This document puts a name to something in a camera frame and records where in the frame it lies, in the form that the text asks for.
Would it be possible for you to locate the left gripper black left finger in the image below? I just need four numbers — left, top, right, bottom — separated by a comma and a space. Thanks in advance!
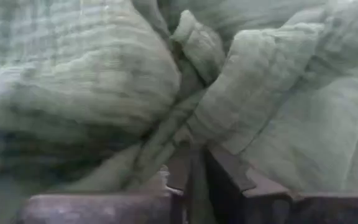
17, 149, 195, 224

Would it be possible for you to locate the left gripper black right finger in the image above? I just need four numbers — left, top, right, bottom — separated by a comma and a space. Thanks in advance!
205, 146, 358, 224

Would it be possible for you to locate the green-grey textured cloth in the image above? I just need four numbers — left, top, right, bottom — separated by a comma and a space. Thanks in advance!
0, 0, 358, 200

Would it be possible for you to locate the blue plaid shirt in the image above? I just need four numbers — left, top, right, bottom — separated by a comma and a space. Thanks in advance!
0, 0, 111, 72

